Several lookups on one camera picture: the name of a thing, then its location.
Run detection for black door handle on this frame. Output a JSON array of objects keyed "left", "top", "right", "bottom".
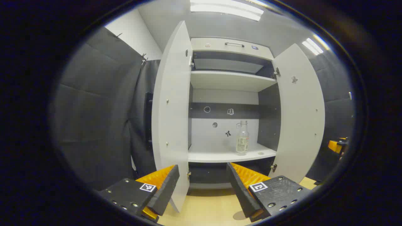
[{"left": 144, "top": 92, "right": 154, "bottom": 151}]

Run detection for clear glass bottle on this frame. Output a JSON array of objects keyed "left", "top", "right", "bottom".
[{"left": 236, "top": 121, "right": 250, "bottom": 156}]

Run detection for white cabinet shelf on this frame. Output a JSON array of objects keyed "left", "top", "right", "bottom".
[
  {"left": 190, "top": 70, "right": 277, "bottom": 92},
  {"left": 188, "top": 143, "right": 277, "bottom": 163}
]

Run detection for white cabinet drawer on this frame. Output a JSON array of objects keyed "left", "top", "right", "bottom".
[{"left": 191, "top": 37, "right": 274, "bottom": 60}]

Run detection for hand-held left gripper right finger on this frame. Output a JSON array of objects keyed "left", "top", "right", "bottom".
[{"left": 226, "top": 162, "right": 312, "bottom": 223}]

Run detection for ceiling light panel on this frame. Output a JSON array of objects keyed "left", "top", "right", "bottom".
[
  {"left": 190, "top": 0, "right": 264, "bottom": 22},
  {"left": 301, "top": 34, "right": 331, "bottom": 56}
]

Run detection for white cabinet door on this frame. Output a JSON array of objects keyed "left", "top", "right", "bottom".
[
  {"left": 272, "top": 43, "right": 325, "bottom": 184},
  {"left": 151, "top": 20, "right": 193, "bottom": 213}
]

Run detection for white cabinet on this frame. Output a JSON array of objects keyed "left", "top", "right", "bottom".
[{"left": 187, "top": 37, "right": 281, "bottom": 190}]

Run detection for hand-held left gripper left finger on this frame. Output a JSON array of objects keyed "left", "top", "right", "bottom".
[{"left": 98, "top": 164, "right": 180, "bottom": 223}]

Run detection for black backdrop cloth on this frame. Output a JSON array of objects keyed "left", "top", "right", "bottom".
[
  {"left": 50, "top": 27, "right": 162, "bottom": 192},
  {"left": 306, "top": 47, "right": 357, "bottom": 186}
]

